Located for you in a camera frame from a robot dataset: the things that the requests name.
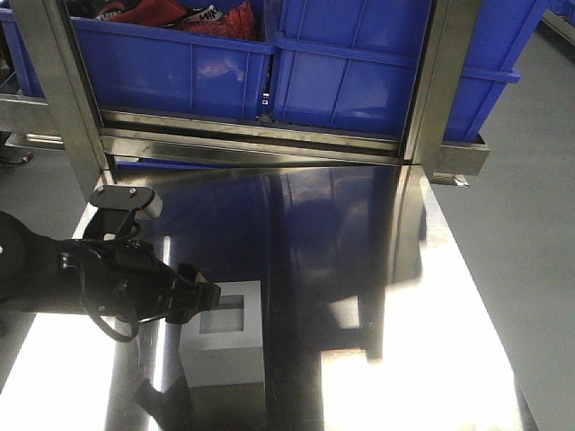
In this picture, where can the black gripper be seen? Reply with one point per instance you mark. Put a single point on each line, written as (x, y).
(130, 283)

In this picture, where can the gray hollow cube base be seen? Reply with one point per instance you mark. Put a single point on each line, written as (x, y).
(224, 346)

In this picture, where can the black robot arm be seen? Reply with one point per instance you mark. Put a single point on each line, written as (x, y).
(29, 268)

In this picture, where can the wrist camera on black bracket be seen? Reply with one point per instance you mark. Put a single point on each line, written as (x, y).
(117, 207)

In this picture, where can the blue bin with red items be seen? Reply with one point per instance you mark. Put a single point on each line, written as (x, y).
(135, 66)

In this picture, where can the blue bin right of rack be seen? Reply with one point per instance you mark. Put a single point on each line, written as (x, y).
(352, 64)

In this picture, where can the red and black packaged items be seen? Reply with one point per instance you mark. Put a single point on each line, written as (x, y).
(238, 23)

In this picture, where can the stainless steel rack frame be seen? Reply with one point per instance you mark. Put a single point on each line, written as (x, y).
(68, 117)

